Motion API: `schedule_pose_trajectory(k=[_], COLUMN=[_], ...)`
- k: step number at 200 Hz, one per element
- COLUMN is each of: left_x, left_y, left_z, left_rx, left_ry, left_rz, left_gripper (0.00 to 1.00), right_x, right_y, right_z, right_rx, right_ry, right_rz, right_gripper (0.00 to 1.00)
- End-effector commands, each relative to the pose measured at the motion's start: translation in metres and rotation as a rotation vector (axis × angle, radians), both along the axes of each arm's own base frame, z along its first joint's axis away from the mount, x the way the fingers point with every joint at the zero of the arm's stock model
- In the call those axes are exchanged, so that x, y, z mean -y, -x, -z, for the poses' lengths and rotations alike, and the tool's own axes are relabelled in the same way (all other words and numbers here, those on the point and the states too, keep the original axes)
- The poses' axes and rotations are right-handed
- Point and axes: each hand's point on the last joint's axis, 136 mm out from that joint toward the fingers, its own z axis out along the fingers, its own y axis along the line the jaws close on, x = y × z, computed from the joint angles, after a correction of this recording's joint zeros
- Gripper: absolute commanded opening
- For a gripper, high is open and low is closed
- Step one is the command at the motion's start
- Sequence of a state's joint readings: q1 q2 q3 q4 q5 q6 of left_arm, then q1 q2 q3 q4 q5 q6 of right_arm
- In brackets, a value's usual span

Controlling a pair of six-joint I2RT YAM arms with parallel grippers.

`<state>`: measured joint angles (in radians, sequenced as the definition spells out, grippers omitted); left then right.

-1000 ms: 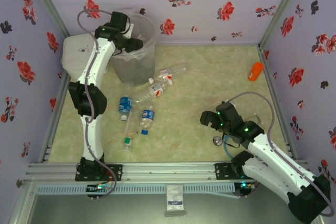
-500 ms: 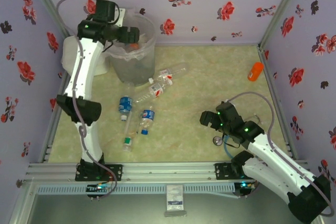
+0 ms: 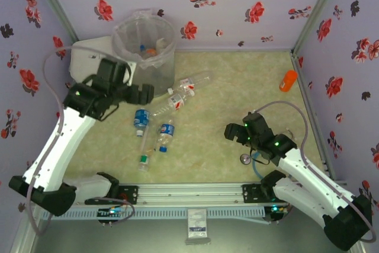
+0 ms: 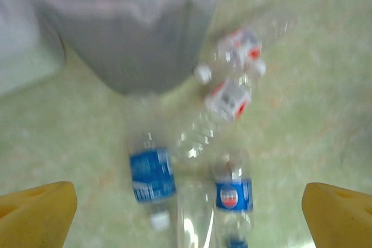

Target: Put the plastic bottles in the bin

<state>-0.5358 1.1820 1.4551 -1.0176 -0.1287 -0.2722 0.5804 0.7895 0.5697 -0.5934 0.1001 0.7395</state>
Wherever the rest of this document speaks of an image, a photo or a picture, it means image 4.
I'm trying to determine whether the clear bottle red white label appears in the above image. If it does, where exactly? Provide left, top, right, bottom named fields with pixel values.
left=176, top=60, right=267, bottom=160
left=194, top=18, right=297, bottom=85

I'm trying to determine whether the clear bin with plastic liner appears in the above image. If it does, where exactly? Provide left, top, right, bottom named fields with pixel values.
left=28, top=0, right=233, bottom=96

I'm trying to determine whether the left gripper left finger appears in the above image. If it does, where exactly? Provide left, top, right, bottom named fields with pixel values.
left=0, top=181, right=78, bottom=248

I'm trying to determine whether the clear bottle blue round-logo label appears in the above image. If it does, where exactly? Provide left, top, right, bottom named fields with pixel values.
left=212, top=149, right=255, bottom=248

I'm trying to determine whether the clear unlabelled slim bottle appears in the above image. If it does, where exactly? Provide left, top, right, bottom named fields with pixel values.
left=174, top=178, right=217, bottom=248

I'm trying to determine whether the white storage box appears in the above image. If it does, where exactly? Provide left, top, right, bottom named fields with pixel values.
left=0, top=3, right=65, bottom=95

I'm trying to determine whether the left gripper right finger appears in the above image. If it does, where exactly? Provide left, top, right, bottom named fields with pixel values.
left=301, top=182, right=372, bottom=248

